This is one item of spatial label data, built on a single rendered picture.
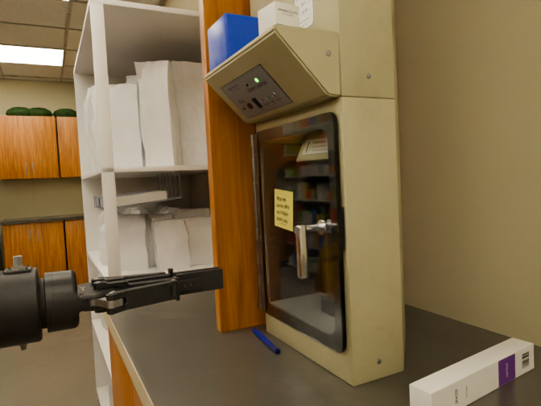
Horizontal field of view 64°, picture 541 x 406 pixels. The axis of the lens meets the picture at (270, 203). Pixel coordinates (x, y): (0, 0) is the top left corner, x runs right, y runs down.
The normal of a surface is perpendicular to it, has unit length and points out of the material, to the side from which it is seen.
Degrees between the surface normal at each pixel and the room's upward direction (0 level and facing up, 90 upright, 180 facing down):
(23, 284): 49
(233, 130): 90
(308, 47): 90
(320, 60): 90
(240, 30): 90
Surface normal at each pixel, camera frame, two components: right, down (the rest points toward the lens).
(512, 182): -0.89, 0.07
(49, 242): 0.45, 0.03
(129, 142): 0.00, 0.13
